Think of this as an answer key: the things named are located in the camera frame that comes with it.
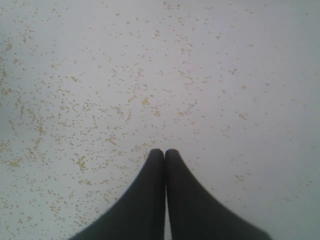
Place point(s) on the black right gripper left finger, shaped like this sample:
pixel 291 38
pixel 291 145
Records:
pixel 140 213

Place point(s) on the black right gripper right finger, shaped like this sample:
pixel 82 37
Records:
pixel 194 214

